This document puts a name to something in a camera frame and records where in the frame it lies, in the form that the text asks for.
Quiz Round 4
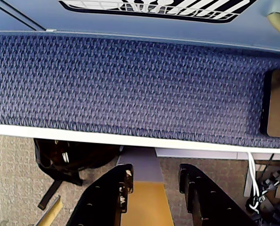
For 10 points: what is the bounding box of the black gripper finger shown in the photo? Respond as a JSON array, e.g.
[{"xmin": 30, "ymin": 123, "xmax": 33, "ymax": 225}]
[
  {"xmin": 179, "ymin": 163, "xmax": 258, "ymax": 226},
  {"xmin": 66, "ymin": 163, "xmax": 134, "ymax": 226}
]

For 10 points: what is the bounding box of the yellow flat strip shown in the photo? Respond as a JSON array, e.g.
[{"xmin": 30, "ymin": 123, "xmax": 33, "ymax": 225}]
[{"xmin": 35, "ymin": 194, "xmax": 63, "ymax": 226}]

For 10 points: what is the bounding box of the tan flat panel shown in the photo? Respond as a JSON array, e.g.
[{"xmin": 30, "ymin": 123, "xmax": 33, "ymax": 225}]
[{"xmin": 120, "ymin": 181, "xmax": 175, "ymax": 226}]

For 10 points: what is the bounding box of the gray table leg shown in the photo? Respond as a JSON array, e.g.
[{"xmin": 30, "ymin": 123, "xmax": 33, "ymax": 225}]
[{"xmin": 118, "ymin": 147, "xmax": 165, "ymax": 183}]

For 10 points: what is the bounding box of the blue textured carpet mat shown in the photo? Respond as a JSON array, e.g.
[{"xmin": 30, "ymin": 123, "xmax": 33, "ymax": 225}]
[{"xmin": 0, "ymin": 30, "xmax": 280, "ymax": 149}]

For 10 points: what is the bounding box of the blue dishwasher door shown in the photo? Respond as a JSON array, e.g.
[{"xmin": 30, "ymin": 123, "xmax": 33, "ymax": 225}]
[{"xmin": 10, "ymin": 0, "xmax": 280, "ymax": 54}]

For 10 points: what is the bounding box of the light gray table rail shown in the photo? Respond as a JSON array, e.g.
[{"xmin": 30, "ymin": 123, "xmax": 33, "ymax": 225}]
[{"xmin": 155, "ymin": 148, "xmax": 275, "ymax": 161}]

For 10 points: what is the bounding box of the white cable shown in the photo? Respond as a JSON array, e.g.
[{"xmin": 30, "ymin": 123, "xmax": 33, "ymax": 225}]
[{"xmin": 247, "ymin": 152, "xmax": 261, "ymax": 211}]

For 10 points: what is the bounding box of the black bag with strap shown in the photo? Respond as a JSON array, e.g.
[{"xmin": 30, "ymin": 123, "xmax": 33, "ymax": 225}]
[{"xmin": 33, "ymin": 138, "xmax": 124, "ymax": 212}]

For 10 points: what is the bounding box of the black cable bundle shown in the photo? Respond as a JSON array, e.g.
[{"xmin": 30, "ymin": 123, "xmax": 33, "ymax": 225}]
[{"xmin": 246, "ymin": 153, "xmax": 280, "ymax": 226}]

